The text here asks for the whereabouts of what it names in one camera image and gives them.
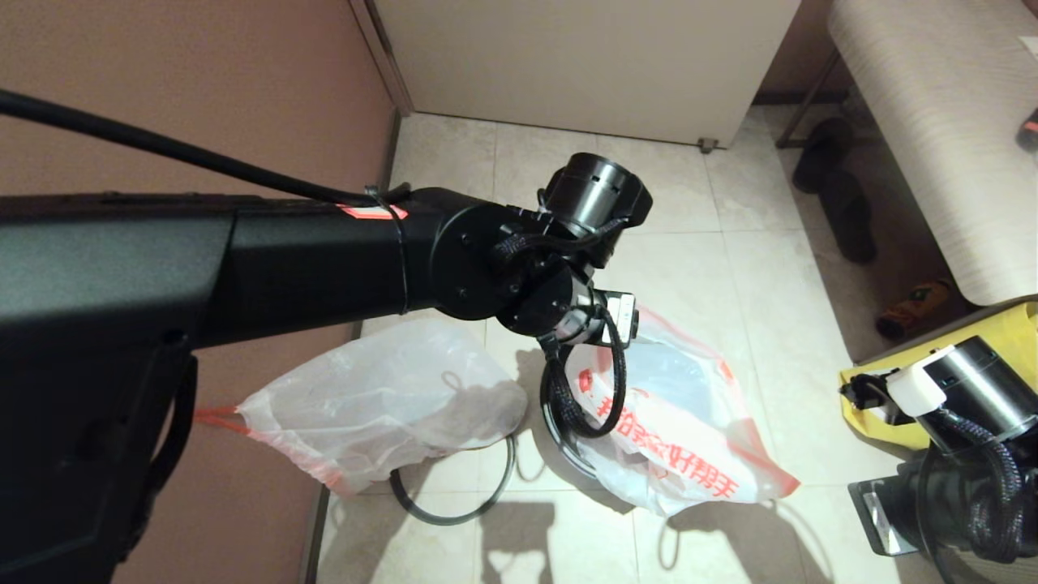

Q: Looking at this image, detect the dark bin retaining ring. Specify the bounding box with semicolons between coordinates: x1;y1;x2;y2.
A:
389;434;517;526

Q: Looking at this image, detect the white bin liner bag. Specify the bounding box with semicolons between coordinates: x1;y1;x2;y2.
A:
564;304;802;518

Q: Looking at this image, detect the black left gripper cable loop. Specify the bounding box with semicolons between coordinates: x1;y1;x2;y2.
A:
538;307;630;440

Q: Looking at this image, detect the black round trash bin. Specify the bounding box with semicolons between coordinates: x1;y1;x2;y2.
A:
540;357;603;481

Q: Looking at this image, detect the metal bench leg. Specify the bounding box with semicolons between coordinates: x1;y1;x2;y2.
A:
774;53;848;152

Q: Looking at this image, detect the used white drawstring trash bag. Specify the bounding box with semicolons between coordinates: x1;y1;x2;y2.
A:
195;319;529;499

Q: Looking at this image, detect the yellow fabric bag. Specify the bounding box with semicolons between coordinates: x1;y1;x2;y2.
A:
839;298;1038;452

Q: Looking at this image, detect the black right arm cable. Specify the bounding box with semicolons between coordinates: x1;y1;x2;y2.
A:
931;408;1029;562

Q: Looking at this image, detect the wood-grain bench top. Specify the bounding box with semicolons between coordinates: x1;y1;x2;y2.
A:
826;0;1038;307

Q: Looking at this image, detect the orange drink bottle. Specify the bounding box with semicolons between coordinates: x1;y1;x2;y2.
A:
874;281;951;340

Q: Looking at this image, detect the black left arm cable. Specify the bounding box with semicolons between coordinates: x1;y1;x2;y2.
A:
0;88;411;208

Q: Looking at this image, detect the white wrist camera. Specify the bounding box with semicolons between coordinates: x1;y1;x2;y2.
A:
839;345;959;424
604;291;641;346

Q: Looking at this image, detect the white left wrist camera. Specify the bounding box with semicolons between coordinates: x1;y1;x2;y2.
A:
604;291;641;346

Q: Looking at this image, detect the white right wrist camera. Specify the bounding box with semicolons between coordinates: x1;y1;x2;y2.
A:
839;345;959;424

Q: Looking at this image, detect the white door panel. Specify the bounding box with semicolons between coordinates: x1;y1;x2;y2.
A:
369;0;804;151

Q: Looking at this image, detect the black slipper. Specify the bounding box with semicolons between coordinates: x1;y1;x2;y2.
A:
815;174;877;265
791;120;854;195

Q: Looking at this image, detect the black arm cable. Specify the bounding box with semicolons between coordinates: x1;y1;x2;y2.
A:
0;88;411;208
931;408;1029;562

